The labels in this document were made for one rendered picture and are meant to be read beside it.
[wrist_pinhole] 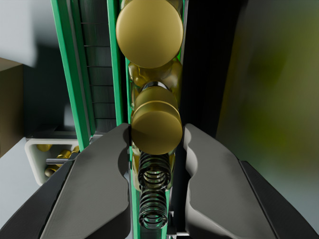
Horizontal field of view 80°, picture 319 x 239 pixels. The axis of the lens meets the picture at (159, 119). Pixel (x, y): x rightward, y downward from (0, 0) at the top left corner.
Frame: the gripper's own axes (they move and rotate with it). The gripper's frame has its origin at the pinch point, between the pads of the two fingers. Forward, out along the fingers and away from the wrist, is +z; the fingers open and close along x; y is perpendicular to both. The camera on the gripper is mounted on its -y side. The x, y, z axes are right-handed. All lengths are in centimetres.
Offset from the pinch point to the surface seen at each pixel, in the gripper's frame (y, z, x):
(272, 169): 6.5, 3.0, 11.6
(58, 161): 19.2, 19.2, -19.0
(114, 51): -2.1, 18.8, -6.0
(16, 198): 55, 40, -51
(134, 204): 31.2, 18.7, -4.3
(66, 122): 22, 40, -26
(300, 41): -5.1, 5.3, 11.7
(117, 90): 4.1, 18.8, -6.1
